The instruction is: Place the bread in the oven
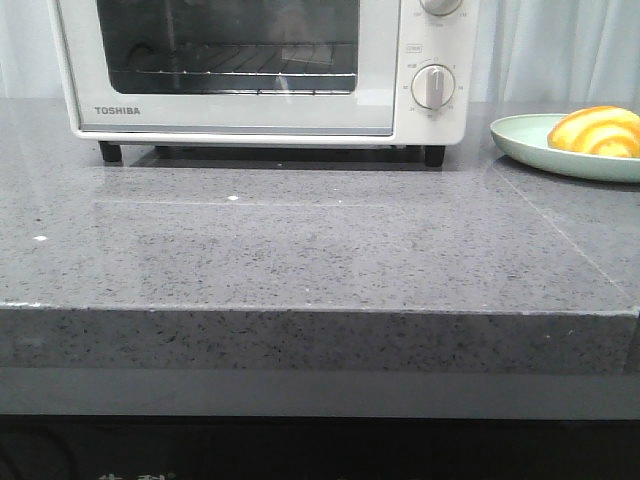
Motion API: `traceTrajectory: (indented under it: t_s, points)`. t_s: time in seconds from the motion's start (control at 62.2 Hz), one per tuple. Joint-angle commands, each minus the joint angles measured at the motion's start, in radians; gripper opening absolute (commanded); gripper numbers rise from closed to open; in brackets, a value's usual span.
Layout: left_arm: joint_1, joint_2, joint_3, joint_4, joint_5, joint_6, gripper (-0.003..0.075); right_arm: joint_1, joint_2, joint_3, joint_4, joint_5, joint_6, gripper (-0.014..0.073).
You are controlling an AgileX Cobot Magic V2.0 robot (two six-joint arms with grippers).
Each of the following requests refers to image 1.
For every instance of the grey temperature knob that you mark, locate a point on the grey temperature knob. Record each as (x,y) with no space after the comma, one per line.
(440,8)

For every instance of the light green plate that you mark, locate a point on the light green plate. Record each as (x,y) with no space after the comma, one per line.
(524,139)

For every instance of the orange striped croissant bread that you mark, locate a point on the orange striped croissant bread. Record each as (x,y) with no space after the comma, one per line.
(610,131)

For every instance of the grey timer knob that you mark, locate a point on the grey timer knob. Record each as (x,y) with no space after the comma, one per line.
(433,86)

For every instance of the white Toshiba toaster oven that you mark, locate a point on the white Toshiba toaster oven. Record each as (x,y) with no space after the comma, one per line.
(423,40)

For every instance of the metal wire oven rack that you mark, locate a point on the metal wire oven rack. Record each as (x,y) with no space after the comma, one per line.
(203,69)

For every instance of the glass oven door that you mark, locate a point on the glass oven door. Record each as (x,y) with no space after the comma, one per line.
(97,33)

